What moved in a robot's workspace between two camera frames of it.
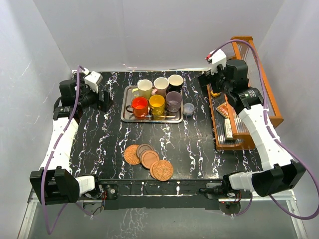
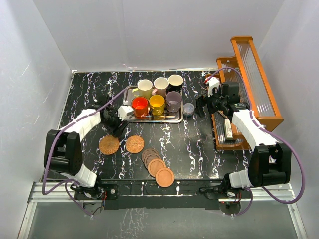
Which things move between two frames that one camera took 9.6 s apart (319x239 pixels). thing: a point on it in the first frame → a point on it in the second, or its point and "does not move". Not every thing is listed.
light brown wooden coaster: x=148 y=157 → x=154 y=165
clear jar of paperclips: x=188 y=109 does not move
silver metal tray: x=168 y=117 does not move
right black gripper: x=206 y=79 → x=202 y=101
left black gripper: x=104 y=106 → x=120 y=127
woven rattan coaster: x=130 y=155 → x=108 y=145
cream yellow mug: x=144 y=88 does not move
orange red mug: x=139 y=107 does not move
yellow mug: x=157 y=104 does not move
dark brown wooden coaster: x=143 y=147 → x=147 y=152
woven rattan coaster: x=161 y=170 → x=134 y=144
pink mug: x=160 y=84 does not move
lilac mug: x=173 y=99 does not move
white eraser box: x=228 y=128 does not move
